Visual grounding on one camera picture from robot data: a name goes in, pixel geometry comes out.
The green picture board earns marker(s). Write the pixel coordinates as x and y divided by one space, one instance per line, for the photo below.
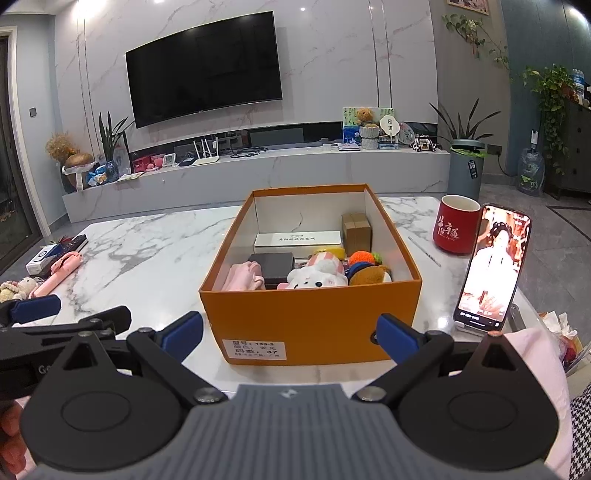
351 119

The crumpled wrappers pile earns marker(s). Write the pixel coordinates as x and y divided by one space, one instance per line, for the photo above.
563 327

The houndstooth fabric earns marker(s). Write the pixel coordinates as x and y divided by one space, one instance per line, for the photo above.
581 438

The long white box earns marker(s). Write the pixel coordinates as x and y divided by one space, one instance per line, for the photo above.
298 239

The thin silver pen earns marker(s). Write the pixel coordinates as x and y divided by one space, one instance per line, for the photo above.
424 251

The pink cloth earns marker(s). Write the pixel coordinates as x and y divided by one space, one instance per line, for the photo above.
240 277

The white desk clock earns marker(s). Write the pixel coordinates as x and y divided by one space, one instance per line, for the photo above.
169 159

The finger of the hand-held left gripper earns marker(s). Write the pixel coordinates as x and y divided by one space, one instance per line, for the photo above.
106 319
34 308

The white blue small box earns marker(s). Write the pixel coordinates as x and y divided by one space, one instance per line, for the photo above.
41 261

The dark grey box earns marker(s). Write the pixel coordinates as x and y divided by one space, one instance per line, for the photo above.
272 267

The grey trash bin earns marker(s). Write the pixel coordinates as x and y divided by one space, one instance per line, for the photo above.
464 175

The black television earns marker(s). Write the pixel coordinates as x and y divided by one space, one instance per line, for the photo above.
203 69

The wall picture frame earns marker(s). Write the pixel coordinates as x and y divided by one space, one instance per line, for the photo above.
466 5

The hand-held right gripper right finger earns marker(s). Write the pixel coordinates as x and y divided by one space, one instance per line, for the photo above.
397 337

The wall outlet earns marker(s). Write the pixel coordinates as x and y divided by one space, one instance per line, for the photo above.
494 149

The pink toy set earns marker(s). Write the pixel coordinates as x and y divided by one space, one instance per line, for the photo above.
150 162

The decorative plate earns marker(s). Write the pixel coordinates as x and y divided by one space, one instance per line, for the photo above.
408 134

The white wifi router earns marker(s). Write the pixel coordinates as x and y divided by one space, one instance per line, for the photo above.
205 160

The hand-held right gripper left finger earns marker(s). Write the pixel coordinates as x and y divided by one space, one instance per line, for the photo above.
182 334

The brown dog plush toy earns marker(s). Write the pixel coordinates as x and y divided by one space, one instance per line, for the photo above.
369 277

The smartphone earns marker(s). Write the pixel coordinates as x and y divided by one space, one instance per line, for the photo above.
494 267

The clear water bottle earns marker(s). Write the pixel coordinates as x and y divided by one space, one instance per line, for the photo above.
578 83

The black white toy car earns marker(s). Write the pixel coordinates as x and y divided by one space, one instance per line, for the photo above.
425 145

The small brown cardboard box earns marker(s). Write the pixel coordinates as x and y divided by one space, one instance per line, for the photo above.
356 235

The hanging vine plant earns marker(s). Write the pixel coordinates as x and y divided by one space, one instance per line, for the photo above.
471 27

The white ceramic pot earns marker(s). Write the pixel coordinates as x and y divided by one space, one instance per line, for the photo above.
369 137

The pink handheld fan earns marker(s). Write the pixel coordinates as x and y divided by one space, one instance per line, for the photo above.
64 265

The dark sideboard cabinet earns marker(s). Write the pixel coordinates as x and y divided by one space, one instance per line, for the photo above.
575 152

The person's left hand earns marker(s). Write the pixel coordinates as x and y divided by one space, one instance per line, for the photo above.
9 438

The small beige plush toy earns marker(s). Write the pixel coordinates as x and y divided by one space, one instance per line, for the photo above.
7 291

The blue snack packet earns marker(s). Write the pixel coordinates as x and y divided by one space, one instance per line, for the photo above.
104 173

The orange fuzzy ball toy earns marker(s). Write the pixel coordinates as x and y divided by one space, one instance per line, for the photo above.
362 257

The trailing green houseplant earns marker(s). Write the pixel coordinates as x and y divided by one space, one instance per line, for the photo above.
549 83

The round paper fan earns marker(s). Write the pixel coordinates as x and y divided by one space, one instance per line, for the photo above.
390 125

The small white plush toy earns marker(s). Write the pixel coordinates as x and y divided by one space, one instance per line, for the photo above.
26 286

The marble tv cabinet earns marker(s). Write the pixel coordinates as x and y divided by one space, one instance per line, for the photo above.
277 173

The slim green potted plant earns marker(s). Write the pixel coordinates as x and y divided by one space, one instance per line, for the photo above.
111 138

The dark glass sliding door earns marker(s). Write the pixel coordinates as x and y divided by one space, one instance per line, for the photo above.
11 161

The white plush pink striped hat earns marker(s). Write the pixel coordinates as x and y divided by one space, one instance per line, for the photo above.
309 279

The dried flower bunch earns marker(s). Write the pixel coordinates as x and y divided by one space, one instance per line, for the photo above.
60 146

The orange cardboard box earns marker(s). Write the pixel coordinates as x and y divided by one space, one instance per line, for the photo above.
323 318

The large water jug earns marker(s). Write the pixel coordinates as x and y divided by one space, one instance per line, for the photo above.
531 173

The brown teddy bear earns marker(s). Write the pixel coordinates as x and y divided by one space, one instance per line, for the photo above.
366 116

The long-leaf potted plant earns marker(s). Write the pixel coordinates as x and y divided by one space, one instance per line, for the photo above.
461 131

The black remote control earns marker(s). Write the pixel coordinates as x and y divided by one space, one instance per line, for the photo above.
74 242

